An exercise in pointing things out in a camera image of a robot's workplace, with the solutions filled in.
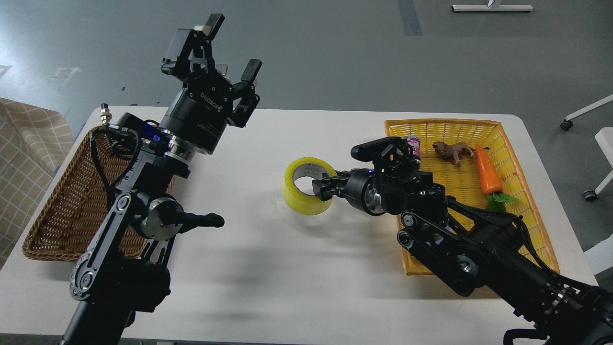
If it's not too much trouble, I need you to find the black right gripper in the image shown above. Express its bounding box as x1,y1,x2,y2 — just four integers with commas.
311,169,384,215

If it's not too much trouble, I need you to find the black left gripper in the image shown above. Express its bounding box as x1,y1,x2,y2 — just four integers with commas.
160,13,262,154

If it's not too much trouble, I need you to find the yellow tape roll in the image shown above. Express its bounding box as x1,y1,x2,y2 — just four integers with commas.
282,157,336,216

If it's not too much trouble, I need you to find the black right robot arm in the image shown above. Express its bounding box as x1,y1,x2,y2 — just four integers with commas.
312,136,613,345

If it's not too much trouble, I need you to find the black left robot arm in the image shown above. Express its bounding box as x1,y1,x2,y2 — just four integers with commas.
60,13,262,345

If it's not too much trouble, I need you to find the small soda can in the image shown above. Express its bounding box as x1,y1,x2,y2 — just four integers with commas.
404,135,421,160

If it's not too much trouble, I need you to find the brown toy lion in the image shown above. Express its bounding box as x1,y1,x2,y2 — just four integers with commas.
431,141,477,168

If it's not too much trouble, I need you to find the yellow plastic basket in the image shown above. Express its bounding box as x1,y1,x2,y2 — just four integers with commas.
385,118,560,272

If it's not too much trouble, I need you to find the orange toy carrot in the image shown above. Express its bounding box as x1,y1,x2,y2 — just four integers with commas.
475,144,518,212

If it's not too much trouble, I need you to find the beige checkered cloth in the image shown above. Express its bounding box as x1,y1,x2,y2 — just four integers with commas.
0,98,74,265

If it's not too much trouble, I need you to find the brown wicker basket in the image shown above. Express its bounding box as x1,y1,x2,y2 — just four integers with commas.
22,126,147,262

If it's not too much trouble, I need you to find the white wheeled chair base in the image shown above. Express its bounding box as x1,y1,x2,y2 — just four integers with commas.
560,94,613,202

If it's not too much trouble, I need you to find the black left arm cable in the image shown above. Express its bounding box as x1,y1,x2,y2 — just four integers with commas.
90,126,142,211

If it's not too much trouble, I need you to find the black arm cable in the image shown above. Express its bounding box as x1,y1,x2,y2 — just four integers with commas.
90,126,142,211
498,213,599,288

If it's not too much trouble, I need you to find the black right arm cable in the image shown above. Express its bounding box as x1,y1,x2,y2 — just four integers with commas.
498,213,599,288

